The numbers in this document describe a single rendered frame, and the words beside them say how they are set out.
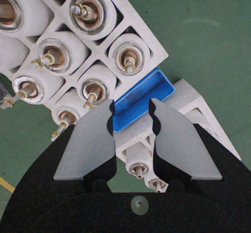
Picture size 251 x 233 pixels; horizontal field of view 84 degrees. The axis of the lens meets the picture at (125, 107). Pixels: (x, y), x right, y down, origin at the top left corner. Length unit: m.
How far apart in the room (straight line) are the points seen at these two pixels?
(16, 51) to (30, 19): 0.12
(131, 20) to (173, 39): 0.25
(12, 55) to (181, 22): 0.53
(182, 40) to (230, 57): 0.21
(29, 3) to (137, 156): 0.50
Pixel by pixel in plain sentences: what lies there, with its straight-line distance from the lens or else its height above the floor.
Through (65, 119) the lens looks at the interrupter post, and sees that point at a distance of 0.41.
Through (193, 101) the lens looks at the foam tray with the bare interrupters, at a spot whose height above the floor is 0.18.
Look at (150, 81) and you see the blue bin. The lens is 0.62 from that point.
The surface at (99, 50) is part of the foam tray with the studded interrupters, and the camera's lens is 0.41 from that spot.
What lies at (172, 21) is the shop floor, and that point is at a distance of 0.60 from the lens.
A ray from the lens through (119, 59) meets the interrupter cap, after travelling 0.33.
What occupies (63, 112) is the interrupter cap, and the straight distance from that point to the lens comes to 0.42.
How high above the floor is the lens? 0.58
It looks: 60 degrees down
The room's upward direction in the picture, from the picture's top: 179 degrees counter-clockwise
